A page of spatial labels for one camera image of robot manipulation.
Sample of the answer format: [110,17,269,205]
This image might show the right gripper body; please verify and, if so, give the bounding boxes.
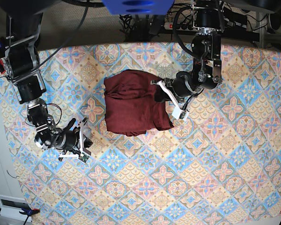
[34,127,84,155]

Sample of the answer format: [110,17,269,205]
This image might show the white wall socket box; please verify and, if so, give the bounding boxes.
[0,195,30,222]

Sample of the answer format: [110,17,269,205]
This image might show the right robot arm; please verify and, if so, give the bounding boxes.
[0,0,93,155]

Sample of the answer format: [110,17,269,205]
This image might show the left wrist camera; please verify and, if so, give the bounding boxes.
[171,107,189,121]

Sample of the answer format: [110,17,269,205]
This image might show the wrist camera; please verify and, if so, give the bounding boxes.
[78,152,90,164]
[171,107,189,121]

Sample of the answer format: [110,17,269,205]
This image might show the white power strip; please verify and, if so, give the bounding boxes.
[164,22,193,31]

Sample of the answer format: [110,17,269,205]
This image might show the blue orange clamp lower left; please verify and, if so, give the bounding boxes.
[0,207,40,225]

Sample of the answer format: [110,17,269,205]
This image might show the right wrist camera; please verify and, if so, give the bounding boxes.
[78,152,90,164]

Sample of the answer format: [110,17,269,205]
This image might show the patterned tablecloth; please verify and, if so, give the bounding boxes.
[0,43,281,225]

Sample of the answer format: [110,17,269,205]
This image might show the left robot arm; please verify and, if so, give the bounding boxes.
[151,0,281,105]

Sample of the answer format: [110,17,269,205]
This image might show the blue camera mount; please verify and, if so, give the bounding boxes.
[102,0,174,15]

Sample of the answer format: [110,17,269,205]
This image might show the dark red t-shirt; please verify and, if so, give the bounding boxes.
[104,69,174,136]

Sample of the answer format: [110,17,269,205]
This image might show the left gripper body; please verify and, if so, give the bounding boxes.
[165,71,204,103]

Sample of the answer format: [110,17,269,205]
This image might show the black round object top right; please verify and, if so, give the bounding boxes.
[268,13,281,30]

